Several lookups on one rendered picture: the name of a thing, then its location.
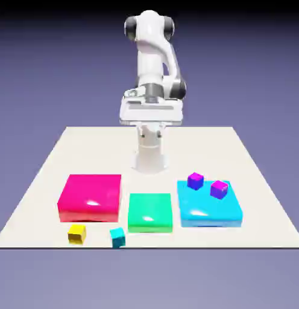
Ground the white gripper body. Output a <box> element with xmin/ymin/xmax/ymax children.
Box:
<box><xmin>119</xmin><ymin>95</ymin><xmax>184</xmax><ymax>127</ymax></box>

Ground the small indigo cube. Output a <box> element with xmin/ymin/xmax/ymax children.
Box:
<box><xmin>187</xmin><ymin>171</ymin><xmax>205</xmax><ymax>191</ymax></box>

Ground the small purple cube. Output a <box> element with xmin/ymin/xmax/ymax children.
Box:
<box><xmin>210</xmin><ymin>180</ymin><xmax>229</xmax><ymax>200</ymax></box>

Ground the small teal cube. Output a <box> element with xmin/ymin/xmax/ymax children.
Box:
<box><xmin>109</xmin><ymin>226</ymin><xmax>127</xmax><ymax>249</ymax></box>

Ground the small yellow cube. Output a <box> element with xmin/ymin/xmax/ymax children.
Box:
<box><xmin>67</xmin><ymin>223</ymin><xmax>87</xmax><ymax>246</ymax></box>

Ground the large green box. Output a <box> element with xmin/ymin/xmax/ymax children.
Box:
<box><xmin>127</xmin><ymin>193</ymin><xmax>174</xmax><ymax>234</ymax></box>

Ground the large pink box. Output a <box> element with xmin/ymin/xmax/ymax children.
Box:
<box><xmin>57</xmin><ymin>174</ymin><xmax>122</xmax><ymax>223</ymax></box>

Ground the large cyan box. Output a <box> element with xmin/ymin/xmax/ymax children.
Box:
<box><xmin>177</xmin><ymin>180</ymin><xmax>244</xmax><ymax>228</ymax></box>

